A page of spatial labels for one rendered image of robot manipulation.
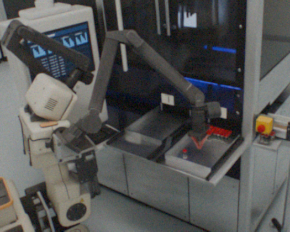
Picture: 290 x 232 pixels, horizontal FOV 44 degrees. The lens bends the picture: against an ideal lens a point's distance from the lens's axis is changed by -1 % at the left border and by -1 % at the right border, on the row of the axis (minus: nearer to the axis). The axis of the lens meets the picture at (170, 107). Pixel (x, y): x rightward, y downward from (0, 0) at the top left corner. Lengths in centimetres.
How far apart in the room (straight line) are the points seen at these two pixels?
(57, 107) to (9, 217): 53
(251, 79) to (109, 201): 167
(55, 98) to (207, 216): 137
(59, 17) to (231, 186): 138
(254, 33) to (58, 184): 115
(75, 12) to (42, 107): 75
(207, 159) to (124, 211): 122
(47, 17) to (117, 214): 156
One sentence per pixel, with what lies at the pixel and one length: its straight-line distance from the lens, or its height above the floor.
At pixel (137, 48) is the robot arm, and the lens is 151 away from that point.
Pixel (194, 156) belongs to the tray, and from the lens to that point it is 187.
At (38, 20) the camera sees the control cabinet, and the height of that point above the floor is 154.
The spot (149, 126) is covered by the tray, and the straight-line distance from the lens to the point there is 216.
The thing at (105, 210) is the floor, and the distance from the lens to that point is 294.
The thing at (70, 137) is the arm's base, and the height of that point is 121.
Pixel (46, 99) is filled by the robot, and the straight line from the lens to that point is 156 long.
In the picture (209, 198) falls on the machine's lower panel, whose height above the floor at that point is 38.
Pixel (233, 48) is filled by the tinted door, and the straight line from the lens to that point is 182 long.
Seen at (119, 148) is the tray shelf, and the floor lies 88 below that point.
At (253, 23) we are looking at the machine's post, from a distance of 174.
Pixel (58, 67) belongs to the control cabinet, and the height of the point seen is 127.
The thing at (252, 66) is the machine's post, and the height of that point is 131.
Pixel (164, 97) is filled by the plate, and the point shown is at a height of 103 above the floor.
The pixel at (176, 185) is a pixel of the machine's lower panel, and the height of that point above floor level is 38.
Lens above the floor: 195
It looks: 27 degrees down
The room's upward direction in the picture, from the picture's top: 4 degrees counter-clockwise
